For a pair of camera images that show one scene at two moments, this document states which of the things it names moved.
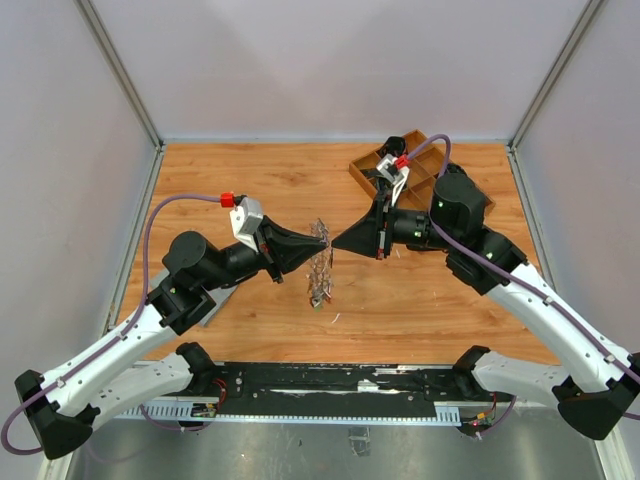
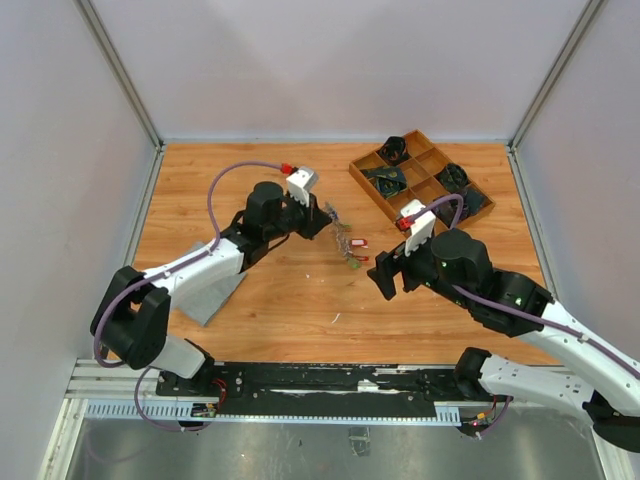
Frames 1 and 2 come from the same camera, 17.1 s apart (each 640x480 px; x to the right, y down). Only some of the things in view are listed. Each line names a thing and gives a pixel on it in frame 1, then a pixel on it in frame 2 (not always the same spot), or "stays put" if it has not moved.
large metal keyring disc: (320, 272) to (343, 243)
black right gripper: (370, 235) to (389, 263)
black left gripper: (282, 249) to (315, 218)
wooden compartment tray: (417, 152) stays put
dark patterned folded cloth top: (392, 145) stays put
